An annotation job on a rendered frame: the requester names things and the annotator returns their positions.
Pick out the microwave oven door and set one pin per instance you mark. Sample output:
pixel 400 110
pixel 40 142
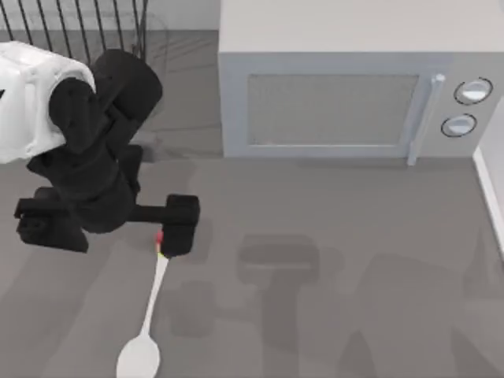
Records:
pixel 330 114

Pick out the pale grey microwave oven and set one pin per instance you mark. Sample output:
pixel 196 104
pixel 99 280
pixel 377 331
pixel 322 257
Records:
pixel 354 35

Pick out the round microwave knob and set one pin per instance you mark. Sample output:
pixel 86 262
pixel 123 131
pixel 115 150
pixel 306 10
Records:
pixel 473 91
pixel 459 125

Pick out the white spoon with red tip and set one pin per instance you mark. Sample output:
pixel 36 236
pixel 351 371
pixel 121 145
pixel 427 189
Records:
pixel 139 356

